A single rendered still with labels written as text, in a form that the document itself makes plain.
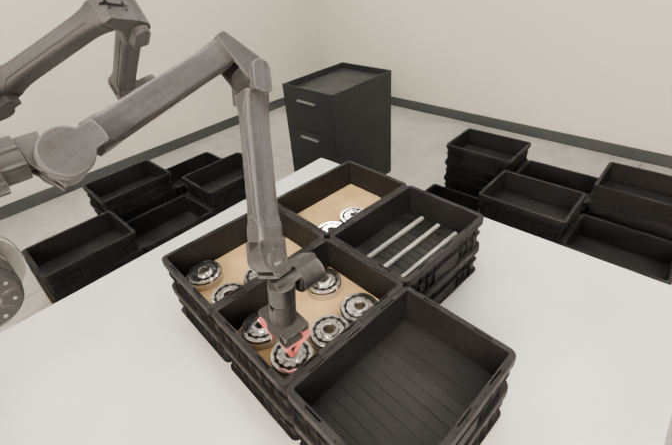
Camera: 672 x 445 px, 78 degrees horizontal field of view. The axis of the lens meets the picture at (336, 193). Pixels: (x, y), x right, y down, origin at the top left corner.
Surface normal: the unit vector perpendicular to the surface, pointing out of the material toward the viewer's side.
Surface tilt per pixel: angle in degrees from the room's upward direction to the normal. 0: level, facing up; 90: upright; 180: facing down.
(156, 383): 0
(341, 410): 0
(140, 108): 63
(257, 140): 59
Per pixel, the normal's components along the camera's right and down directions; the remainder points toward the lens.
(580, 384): -0.07, -0.84
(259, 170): 0.56, -0.15
